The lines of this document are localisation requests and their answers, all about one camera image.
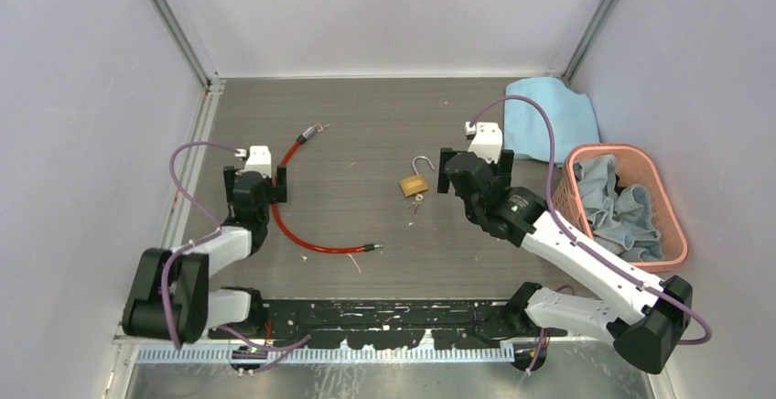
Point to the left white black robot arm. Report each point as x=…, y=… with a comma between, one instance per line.
x=170, y=297

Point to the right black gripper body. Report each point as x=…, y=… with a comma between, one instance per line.
x=497, y=173

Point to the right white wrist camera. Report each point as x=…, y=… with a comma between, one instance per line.
x=486, y=140

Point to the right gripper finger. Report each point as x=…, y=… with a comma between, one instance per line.
x=506, y=163
x=443, y=184

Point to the pink plastic basket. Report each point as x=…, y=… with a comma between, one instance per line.
x=633, y=167

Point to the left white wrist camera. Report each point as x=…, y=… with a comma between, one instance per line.
x=257, y=159

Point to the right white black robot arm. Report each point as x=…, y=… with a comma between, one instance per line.
x=640, y=315

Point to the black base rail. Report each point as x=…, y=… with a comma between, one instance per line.
x=462, y=324

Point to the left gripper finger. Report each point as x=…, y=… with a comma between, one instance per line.
x=281, y=184
x=229, y=176

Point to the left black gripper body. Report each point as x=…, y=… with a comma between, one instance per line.
x=270, y=191

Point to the brass padlock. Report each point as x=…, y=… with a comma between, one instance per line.
x=416, y=183

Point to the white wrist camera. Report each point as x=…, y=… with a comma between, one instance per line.
x=257, y=159
x=486, y=140

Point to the grey-blue cloth in basket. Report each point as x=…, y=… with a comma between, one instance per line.
x=620, y=218

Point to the white slotted cable duct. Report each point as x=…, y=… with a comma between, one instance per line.
x=234, y=353

